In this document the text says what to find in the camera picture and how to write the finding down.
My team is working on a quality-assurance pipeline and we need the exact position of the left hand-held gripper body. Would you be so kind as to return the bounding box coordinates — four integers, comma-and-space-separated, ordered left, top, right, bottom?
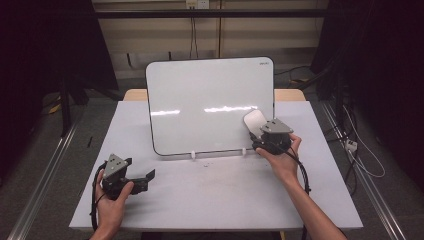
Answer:
101, 153, 134, 201

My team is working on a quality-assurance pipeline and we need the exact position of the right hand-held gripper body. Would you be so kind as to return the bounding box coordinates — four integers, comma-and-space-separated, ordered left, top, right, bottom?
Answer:
251, 117, 295, 156

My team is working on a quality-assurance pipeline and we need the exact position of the white whiteboard eraser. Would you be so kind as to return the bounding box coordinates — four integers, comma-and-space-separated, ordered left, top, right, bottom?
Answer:
242, 109, 269, 139

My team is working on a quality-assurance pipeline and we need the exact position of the white whiteboard with black rim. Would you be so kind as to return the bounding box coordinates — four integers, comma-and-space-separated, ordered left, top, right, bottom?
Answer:
145, 56, 275, 157

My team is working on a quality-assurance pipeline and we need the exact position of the person's right hand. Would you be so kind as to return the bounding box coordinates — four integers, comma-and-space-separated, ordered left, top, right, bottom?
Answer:
255, 132, 303, 185

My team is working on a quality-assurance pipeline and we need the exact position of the person's left hand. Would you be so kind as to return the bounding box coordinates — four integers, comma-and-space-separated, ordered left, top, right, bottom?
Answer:
95, 168, 135, 232

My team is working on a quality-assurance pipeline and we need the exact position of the wooden table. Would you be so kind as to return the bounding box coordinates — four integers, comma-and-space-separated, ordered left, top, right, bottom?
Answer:
122, 87, 306, 102

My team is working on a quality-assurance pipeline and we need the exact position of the white power adapter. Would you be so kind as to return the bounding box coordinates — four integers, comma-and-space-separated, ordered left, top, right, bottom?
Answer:
344, 138, 359, 153

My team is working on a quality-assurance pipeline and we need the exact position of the black metal stand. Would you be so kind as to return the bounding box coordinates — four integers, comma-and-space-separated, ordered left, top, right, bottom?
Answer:
58, 75, 92, 138

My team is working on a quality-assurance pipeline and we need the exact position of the black curtain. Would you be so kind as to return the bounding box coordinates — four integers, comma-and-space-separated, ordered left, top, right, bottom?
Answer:
309, 0, 424, 191
0, 0, 120, 183

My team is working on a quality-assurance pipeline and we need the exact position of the dark metal crossbar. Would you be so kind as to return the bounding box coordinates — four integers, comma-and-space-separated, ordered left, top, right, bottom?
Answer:
94, 8, 330, 20

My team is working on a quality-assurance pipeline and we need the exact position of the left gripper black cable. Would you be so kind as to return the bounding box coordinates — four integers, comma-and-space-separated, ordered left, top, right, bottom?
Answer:
89, 162, 108, 232

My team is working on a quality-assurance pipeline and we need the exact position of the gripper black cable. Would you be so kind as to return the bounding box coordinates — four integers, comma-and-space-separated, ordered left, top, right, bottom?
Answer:
89, 162, 108, 232
282, 149, 312, 196

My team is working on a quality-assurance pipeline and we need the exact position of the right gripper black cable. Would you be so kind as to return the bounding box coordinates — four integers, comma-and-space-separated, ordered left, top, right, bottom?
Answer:
282, 149, 312, 196

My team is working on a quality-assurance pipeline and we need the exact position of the aluminium floor rail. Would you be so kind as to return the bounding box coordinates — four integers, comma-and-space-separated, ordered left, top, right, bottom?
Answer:
320, 100, 408, 240
6, 122, 86, 240

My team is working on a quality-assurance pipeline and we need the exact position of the white floor cable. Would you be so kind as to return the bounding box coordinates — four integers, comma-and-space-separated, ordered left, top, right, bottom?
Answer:
342, 105, 387, 179

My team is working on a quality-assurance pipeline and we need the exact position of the black hanging wall cable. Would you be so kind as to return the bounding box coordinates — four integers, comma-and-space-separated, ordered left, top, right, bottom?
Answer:
189, 7, 199, 60

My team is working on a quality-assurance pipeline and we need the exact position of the white wall socket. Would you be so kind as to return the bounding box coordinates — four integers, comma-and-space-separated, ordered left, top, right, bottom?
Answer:
185, 0, 211, 10

